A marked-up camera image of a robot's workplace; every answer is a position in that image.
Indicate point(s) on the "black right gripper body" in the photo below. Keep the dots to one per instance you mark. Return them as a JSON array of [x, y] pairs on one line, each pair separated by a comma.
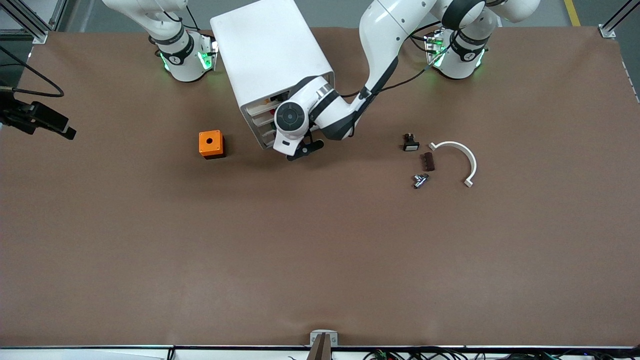
[[21, 116]]

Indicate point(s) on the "white plastic drawer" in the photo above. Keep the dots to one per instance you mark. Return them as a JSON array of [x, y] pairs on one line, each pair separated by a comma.
[[267, 141]]

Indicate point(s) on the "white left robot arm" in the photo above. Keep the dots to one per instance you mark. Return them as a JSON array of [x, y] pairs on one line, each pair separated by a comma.
[[385, 30]]

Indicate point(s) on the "white drawer cabinet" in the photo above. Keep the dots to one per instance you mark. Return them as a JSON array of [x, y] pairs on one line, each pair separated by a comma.
[[265, 50]]

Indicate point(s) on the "silver metal fitting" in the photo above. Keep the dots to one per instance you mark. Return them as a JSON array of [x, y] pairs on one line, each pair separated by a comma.
[[420, 180]]

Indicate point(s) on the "brown terminal block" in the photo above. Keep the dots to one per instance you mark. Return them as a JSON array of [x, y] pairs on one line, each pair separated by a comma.
[[427, 161]]

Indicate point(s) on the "aluminium frame post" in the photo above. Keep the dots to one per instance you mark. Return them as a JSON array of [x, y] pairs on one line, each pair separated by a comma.
[[30, 22], [615, 22]]

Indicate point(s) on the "orange button enclosure box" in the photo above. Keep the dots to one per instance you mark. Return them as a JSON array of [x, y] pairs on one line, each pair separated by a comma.
[[211, 143]]

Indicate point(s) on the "small black rectangular switch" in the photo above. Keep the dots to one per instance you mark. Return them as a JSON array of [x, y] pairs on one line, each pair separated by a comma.
[[410, 144]]

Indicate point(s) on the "white curved plastic bracket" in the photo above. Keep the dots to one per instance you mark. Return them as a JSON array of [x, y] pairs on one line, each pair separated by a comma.
[[467, 155]]

